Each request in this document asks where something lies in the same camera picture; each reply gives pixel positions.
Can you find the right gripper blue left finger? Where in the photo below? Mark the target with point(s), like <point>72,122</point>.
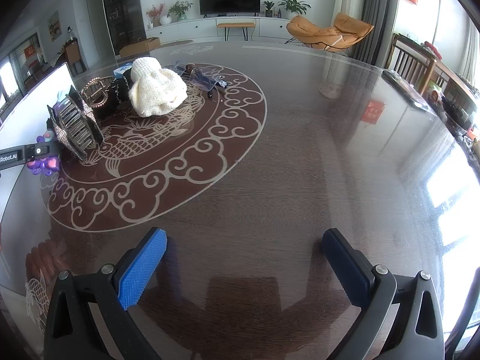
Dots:
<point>71,331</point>

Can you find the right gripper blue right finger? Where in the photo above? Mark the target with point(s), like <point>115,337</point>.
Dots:
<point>416,332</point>

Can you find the purple toy water gun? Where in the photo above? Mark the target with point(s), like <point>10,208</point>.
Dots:
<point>46,159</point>

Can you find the black box white text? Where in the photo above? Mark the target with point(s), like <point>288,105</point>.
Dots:
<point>75,124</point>

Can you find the black beaded knit garment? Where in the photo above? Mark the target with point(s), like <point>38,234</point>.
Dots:
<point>108,95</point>

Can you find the blue white toothpaste box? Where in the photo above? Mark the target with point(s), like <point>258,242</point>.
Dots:
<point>123,71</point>

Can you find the cream knitted hat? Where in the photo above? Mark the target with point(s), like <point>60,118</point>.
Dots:
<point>155,90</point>

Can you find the clear blue safety glasses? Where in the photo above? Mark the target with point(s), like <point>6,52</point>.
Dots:
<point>196,77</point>

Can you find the white cardboard storage box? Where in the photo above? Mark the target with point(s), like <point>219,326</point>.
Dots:
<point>27,121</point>

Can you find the brown cardboard box on floor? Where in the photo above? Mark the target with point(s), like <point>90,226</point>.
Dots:
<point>140,47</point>

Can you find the dark glass display cabinet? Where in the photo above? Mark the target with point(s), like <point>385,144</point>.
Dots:
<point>124,20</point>

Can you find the red flowers in vase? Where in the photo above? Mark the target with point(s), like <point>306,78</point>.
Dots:
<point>154,14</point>

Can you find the white tv cabinet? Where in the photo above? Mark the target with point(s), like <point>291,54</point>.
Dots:
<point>204,30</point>

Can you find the small wooden bench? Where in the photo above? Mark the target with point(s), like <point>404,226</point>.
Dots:
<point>245,27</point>

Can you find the dark wooden dining chair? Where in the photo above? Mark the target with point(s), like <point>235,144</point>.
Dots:
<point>411,61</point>

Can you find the orange lounge chair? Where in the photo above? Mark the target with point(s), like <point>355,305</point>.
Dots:
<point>343,34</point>

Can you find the green potted plant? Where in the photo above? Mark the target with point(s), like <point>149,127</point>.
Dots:
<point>294,7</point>

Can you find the grey window curtain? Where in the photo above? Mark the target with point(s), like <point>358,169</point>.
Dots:
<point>374,48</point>

